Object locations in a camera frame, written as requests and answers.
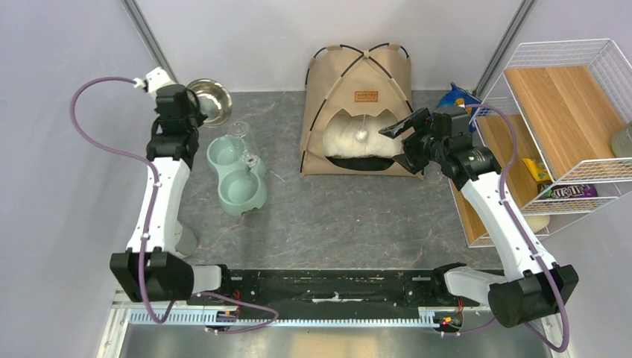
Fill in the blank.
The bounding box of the steel pet bowl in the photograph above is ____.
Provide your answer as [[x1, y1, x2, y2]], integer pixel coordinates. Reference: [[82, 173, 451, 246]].
[[187, 78, 233, 128]]

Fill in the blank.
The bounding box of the clear plastic water bottle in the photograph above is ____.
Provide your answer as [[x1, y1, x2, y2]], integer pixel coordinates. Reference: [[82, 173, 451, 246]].
[[227, 121, 260, 168]]

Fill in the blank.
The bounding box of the mint green bowl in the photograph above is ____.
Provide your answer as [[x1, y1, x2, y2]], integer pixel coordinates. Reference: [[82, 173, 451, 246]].
[[206, 135, 268, 216]]

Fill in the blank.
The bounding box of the white fluffy pillow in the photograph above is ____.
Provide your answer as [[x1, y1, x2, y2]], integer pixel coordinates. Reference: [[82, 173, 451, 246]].
[[323, 110, 402, 159]]

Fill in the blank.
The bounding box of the black tent pole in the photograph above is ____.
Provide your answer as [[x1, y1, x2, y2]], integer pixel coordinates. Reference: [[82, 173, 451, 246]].
[[299, 43, 426, 178]]

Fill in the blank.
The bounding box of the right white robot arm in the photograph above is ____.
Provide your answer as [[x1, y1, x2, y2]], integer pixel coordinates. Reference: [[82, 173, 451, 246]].
[[379, 107, 579, 331]]

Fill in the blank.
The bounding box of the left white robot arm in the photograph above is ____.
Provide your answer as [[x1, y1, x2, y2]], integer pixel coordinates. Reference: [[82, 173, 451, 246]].
[[110, 81, 222, 303]]

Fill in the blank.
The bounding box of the blue chip bag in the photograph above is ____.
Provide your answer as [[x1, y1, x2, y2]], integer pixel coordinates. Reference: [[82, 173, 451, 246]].
[[437, 82, 481, 108]]

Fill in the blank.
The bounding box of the white pompom toy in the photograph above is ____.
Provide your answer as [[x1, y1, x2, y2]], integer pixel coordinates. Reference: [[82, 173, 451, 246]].
[[355, 114, 368, 143]]

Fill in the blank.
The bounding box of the yellow snack packet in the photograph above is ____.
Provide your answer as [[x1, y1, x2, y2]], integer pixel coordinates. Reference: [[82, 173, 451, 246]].
[[522, 158, 552, 182]]

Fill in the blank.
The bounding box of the grey toilet paper roll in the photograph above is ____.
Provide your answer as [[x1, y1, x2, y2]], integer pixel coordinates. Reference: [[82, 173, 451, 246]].
[[174, 222, 198, 258]]

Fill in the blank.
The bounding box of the cream round object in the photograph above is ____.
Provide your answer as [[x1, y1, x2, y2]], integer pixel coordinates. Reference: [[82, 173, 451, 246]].
[[524, 215, 551, 233]]

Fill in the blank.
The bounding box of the purple candy bag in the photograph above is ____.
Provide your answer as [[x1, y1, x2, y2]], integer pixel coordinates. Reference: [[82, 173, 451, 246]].
[[537, 183, 598, 200]]

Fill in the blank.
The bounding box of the clear glass jar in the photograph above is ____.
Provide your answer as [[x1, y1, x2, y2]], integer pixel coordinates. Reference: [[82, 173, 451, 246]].
[[610, 122, 632, 157]]

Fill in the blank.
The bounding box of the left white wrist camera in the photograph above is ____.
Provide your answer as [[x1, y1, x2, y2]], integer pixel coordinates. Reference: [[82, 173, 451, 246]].
[[133, 66, 177, 100]]

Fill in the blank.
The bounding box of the white wire shelf rack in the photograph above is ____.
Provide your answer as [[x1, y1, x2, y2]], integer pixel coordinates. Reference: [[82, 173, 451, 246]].
[[473, 39, 631, 238]]

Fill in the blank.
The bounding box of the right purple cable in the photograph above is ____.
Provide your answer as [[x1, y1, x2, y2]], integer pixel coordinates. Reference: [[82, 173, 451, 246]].
[[439, 104, 571, 354]]

